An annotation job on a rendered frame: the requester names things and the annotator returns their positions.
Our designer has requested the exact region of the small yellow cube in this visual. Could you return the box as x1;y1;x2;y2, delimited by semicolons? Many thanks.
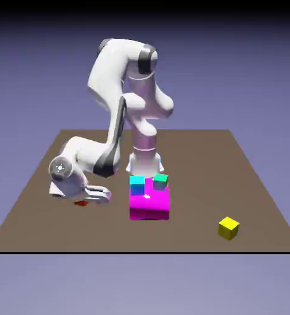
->
217;216;241;241

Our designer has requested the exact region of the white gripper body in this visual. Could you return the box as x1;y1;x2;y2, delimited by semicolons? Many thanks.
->
82;185;112;204

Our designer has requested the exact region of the small green cube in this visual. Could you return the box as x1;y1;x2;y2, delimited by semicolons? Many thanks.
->
152;173;169;192

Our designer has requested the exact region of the small cyan cube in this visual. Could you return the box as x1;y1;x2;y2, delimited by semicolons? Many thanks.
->
129;175;146;196

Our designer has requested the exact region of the large magenta box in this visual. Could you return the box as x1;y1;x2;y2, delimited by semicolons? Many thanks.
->
129;177;171;221

